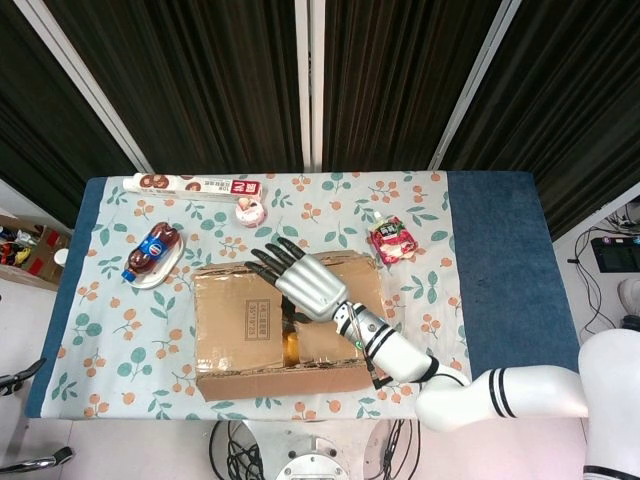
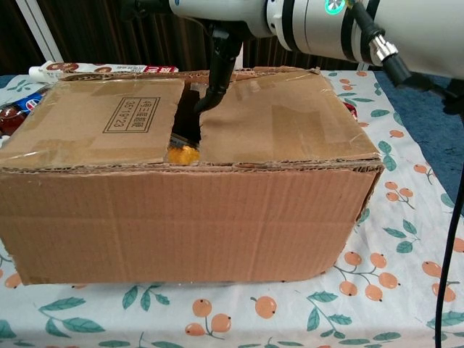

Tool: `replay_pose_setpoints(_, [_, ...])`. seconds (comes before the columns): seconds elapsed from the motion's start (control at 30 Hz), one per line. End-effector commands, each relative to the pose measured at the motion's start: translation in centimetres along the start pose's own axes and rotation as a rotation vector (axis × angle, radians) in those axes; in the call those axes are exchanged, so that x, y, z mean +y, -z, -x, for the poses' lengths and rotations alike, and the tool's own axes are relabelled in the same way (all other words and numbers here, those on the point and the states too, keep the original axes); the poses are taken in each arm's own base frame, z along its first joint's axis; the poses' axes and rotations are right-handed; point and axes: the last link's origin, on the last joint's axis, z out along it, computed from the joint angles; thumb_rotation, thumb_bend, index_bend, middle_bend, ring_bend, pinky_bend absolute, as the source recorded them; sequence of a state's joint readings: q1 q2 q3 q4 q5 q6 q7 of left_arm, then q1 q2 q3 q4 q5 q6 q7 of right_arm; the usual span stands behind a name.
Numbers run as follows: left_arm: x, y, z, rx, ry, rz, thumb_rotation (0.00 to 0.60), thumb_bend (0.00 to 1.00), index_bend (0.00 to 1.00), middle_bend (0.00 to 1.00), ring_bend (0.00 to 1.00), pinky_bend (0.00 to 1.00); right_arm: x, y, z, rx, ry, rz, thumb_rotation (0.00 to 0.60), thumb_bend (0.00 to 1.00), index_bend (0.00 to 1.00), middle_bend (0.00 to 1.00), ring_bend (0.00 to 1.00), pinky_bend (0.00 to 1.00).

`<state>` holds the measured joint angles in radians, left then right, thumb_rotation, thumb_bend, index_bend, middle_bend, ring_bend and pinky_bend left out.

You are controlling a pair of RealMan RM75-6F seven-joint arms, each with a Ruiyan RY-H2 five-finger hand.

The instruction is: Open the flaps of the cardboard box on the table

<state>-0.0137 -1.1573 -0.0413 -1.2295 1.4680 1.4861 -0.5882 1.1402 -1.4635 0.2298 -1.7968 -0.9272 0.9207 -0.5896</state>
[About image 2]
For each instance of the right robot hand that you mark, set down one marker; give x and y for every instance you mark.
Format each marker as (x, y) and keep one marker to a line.
(217, 11)

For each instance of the brown cardboard box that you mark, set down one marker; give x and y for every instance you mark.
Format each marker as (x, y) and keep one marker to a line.
(181, 217)

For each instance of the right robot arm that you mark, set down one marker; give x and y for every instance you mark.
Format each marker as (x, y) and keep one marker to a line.
(417, 29)

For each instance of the long white cookie box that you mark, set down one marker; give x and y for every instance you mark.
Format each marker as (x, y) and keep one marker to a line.
(119, 67)

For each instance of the yellow rubber chicken toy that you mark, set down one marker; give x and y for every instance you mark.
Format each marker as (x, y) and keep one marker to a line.
(183, 156)

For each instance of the red drink pouch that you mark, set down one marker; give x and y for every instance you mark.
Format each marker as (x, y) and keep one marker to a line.
(351, 110)

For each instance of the Pepsi cola bottle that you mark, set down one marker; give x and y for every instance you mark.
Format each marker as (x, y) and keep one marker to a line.
(14, 116)

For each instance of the floral tablecloth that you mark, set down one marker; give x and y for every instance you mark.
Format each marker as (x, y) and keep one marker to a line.
(253, 319)

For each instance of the white partition post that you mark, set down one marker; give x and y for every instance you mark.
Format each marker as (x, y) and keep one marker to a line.
(363, 67)
(40, 29)

